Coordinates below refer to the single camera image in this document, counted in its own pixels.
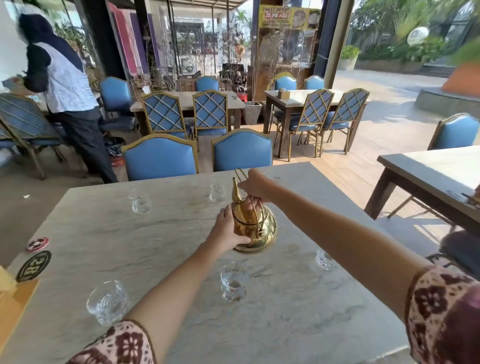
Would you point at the person's right hand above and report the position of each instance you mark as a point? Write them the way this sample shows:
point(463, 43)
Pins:
point(259, 185)

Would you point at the person's left hand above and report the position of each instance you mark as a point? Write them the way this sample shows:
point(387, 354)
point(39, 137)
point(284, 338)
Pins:
point(223, 234)

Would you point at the person's left thumb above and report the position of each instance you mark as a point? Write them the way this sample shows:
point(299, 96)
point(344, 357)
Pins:
point(240, 240)

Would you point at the person's right fingers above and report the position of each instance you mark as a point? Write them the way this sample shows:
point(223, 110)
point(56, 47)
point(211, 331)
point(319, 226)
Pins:
point(246, 186)

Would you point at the gold metal teapot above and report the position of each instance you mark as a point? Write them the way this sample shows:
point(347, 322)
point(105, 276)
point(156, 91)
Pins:
point(257, 229)

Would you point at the person's left forearm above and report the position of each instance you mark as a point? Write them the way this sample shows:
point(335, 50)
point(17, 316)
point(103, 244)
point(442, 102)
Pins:
point(176, 296)

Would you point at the person's right forearm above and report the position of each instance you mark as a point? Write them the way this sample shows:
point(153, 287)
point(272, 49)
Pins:
point(348, 240)

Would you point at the clear drinking glass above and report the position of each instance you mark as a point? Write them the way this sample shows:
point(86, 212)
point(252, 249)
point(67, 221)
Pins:
point(107, 303)
point(141, 204)
point(324, 260)
point(234, 282)
point(217, 193)

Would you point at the grey square plant pot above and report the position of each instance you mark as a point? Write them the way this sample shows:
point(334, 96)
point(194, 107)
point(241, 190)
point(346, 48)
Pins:
point(252, 112)

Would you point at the blue lattice-back chair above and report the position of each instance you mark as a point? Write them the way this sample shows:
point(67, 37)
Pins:
point(165, 112)
point(350, 105)
point(210, 110)
point(317, 107)
point(22, 120)

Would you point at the red bucket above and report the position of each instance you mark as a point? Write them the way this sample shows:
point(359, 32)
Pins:
point(242, 97)

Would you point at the wooden tissue box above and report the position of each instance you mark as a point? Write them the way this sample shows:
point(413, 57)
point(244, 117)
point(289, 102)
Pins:
point(284, 94)

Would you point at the marble-top dining table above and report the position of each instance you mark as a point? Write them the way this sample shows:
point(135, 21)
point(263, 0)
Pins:
point(187, 98)
point(298, 98)
point(431, 176)

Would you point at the red plastic basket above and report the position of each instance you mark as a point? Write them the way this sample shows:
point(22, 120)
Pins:
point(117, 160)

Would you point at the floral patterned sleeve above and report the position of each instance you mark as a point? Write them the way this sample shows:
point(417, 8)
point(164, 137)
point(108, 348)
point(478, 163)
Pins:
point(446, 318)
point(120, 345)

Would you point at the white planter with shrub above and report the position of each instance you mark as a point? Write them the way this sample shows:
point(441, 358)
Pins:
point(348, 59)

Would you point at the yellow printed banner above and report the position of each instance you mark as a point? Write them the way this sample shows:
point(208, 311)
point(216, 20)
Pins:
point(277, 17)

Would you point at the pink standing banner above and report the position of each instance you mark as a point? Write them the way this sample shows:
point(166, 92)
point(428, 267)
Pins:
point(125, 41)

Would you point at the black round table sign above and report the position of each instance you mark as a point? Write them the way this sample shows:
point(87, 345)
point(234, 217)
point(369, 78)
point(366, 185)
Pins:
point(33, 266)

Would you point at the dark blue chair seat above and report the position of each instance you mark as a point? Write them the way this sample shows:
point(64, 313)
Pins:
point(462, 249)

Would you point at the white globe lamp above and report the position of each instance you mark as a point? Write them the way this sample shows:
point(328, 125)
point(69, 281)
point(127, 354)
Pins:
point(417, 36)

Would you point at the yellow wooden box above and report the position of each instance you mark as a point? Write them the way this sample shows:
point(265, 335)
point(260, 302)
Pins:
point(13, 303)

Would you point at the orange planter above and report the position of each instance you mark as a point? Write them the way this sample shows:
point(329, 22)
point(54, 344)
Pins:
point(465, 79)

